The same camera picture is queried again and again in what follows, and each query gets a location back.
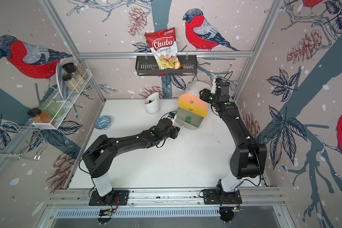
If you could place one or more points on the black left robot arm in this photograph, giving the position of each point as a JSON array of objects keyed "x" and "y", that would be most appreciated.
[{"x": 101, "y": 153}]

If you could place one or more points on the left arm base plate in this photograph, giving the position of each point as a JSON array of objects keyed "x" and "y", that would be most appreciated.
[{"x": 114, "y": 198}]

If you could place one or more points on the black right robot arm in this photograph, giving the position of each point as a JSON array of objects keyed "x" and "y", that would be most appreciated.
[{"x": 248, "y": 160}]

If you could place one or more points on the round white drawer cabinet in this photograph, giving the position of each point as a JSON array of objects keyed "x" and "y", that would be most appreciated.
[{"x": 195, "y": 87}]

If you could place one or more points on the white wire wall shelf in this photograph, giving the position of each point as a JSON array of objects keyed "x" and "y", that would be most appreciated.
[{"x": 66, "y": 104}]

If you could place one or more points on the orange sauce jar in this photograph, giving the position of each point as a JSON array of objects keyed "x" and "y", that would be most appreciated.
[{"x": 39, "y": 116}]

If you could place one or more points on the yellow drawer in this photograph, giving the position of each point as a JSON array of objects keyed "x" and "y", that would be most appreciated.
[{"x": 193, "y": 109}]

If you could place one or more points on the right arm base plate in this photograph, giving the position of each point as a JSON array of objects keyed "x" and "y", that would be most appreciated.
[{"x": 211, "y": 197}]

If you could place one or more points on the grey bottom drawer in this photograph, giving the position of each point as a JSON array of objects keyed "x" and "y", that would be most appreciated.
[{"x": 181, "y": 119}]

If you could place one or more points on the red Chuba chips bag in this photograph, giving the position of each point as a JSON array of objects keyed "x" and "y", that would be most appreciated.
[{"x": 164, "y": 48}]

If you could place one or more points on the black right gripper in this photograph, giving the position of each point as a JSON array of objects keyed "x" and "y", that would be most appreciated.
[{"x": 204, "y": 94}]

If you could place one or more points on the black wire wall basket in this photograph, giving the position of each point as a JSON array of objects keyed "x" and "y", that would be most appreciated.
[{"x": 147, "y": 66}]

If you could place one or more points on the blue patterned bowl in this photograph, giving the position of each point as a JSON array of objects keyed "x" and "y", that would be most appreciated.
[{"x": 102, "y": 123}]

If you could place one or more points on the black lid spice jar lower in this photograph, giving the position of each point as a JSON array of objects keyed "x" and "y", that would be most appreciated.
[{"x": 71, "y": 83}]

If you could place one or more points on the white plate on shelf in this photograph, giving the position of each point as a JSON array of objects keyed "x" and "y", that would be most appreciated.
[{"x": 60, "y": 81}]

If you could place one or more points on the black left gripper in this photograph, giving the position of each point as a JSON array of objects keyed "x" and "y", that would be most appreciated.
[{"x": 175, "y": 131}]

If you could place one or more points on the white utensil holder cup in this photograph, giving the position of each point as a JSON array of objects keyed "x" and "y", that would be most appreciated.
[{"x": 152, "y": 104}]

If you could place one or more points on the green glass cup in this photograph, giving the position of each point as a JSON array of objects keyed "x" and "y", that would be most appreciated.
[{"x": 52, "y": 108}]

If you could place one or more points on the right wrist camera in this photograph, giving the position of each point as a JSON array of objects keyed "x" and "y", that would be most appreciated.
[{"x": 220, "y": 87}]

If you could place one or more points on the black lid spice jar upper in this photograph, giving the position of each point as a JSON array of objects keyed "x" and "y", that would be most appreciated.
[{"x": 70, "y": 68}]

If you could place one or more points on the metal wire hook rack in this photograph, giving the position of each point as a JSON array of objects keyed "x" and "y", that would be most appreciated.
[{"x": 21, "y": 142}]

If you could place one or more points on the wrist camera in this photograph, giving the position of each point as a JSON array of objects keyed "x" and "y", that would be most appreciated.
[
  {"x": 172, "y": 116},
  {"x": 220, "y": 87}
]

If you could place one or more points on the black lid spice jar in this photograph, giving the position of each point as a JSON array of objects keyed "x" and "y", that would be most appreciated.
[
  {"x": 71, "y": 83},
  {"x": 70, "y": 68}
]

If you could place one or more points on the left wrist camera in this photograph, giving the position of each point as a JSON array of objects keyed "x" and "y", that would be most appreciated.
[{"x": 172, "y": 116}]

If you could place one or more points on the green paint can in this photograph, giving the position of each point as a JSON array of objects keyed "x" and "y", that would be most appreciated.
[{"x": 188, "y": 119}]

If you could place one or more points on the pink top drawer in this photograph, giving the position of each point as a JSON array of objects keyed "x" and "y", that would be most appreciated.
[{"x": 191, "y": 99}]

